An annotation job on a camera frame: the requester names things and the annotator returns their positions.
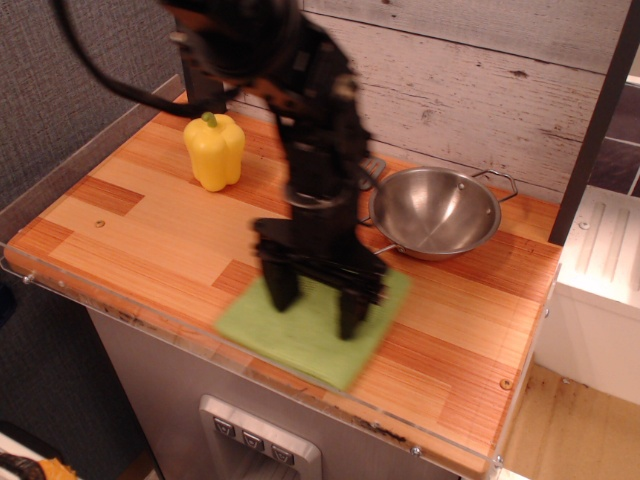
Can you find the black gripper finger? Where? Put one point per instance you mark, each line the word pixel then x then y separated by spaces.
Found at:
pixel 282 283
pixel 353 309

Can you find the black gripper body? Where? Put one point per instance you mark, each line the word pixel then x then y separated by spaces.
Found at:
pixel 320 242

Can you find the green cloth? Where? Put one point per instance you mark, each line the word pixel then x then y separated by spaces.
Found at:
pixel 306 337

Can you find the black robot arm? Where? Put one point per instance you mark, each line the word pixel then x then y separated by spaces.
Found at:
pixel 271 50

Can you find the clear acrylic edge guard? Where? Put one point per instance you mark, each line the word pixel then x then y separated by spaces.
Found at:
pixel 444 378

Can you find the yellow toy bell pepper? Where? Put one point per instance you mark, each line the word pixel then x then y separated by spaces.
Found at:
pixel 215 144

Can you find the grey toy kitchen cabinet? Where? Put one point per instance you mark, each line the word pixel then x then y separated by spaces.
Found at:
pixel 164 384

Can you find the silver button panel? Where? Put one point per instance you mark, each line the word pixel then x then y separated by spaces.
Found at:
pixel 244 446

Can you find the yellow object bottom left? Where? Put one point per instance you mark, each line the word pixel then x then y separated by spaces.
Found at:
pixel 53 469

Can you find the grey spatula green handle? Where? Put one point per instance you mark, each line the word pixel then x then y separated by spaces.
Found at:
pixel 370 170

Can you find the steel bowl with handles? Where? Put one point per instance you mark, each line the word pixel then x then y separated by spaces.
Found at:
pixel 434 214

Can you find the dark right upright post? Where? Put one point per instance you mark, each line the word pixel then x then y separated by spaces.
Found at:
pixel 604 110

